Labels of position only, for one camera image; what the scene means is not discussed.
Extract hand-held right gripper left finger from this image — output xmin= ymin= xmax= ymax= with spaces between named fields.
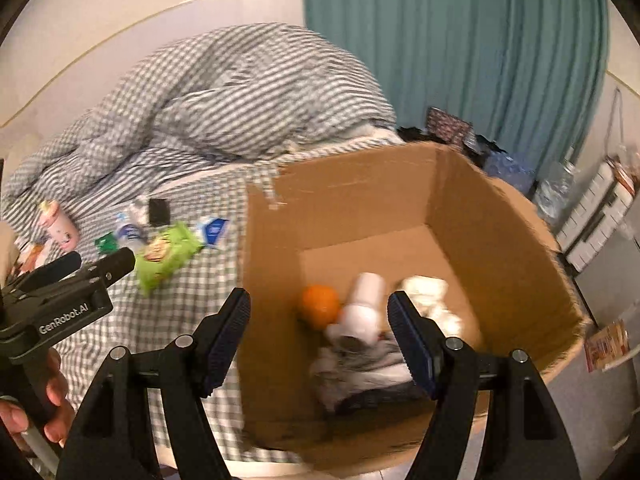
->
xmin=56 ymin=287 xmax=252 ymax=480

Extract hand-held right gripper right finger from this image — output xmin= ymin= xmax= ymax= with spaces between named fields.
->
xmin=387 ymin=290 xmax=583 ymax=480

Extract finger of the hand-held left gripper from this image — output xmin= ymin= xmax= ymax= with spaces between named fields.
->
xmin=77 ymin=248 xmax=137 ymax=283
xmin=20 ymin=251 xmax=82 ymax=291

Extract green snack packet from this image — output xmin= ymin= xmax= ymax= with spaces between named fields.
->
xmin=135 ymin=222 xmax=206 ymax=297

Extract blue and white packet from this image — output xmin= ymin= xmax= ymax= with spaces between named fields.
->
xmin=192 ymin=215 xmax=231 ymax=250

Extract brown cardboard box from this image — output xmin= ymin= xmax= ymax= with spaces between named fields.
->
xmin=235 ymin=141 xmax=591 ymax=478

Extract person's left hand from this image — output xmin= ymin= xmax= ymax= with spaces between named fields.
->
xmin=0 ymin=349 xmax=76 ymax=455

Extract orange snack packet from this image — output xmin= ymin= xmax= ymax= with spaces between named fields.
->
xmin=15 ymin=240 xmax=53 ymax=276

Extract clear bottle with blue label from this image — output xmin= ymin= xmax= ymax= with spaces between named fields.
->
xmin=114 ymin=212 xmax=148 ymax=252

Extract pink cup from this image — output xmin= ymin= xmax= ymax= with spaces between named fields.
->
xmin=36 ymin=200 xmax=81 ymax=251

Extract crumpled white tissue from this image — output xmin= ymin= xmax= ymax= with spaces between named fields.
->
xmin=402 ymin=275 xmax=476 ymax=341

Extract white paper roll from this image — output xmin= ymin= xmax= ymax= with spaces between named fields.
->
xmin=325 ymin=272 xmax=391 ymax=348

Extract grey and black cloth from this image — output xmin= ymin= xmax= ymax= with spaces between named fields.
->
xmin=309 ymin=335 xmax=426 ymax=413

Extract small black box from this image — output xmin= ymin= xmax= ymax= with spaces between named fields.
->
xmin=149 ymin=198 xmax=172 ymax=226

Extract orange fruit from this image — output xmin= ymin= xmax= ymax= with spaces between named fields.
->
xmin=300 ymin=284 xmax=342 ymax=331

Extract red and yellow carton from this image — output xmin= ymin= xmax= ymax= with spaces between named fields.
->
xmin=582 ymin=320 xmax=631 ymax=373

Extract heap of black clothes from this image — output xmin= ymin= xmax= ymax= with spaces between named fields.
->
xmin=397 ymin=125 xmax=506 ymax=168

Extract large clear water bottle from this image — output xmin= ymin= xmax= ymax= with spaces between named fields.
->
xmin=532 ymin=160 xmax=578 ymax=226

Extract dark patterned bag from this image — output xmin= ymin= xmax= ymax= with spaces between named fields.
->
xmin=425 ymin=107 xmax=473 ymax=148

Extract white suitcase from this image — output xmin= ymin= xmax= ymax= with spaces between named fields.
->
xmin=555 ymin=160 xmax=633 ymax=273

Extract snack bags on suitcase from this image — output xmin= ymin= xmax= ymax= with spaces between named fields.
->
xmin=607 ymin=145 xmax=640 ymax=186

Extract teal curtain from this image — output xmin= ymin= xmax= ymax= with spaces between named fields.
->
xmin=300 ymin=0 xmax=611 ymax=176

